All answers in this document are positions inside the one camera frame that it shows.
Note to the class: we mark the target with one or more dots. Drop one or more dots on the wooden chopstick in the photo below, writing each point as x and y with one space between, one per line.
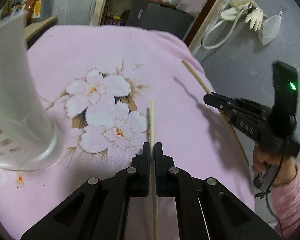
206 89
152 174

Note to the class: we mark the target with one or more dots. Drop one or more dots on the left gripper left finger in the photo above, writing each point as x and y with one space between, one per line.
98 209

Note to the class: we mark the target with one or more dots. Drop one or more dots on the hanging clear plastic bag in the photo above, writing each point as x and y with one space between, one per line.
270 28

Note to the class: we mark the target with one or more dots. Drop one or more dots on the wooden door frame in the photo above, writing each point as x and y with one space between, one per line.
210 12

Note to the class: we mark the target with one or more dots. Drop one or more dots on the cream rubber gloves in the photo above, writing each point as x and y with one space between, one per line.
255 18

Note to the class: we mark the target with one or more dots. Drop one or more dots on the pink floral tablecloth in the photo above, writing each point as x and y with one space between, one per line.
98 83

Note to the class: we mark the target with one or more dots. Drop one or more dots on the dark grey cabinet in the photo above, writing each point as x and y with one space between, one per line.
153 16

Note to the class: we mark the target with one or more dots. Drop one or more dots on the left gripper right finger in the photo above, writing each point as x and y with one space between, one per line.
206 209

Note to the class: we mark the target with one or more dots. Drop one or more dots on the white plastic utensil holder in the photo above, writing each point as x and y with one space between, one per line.
29 139

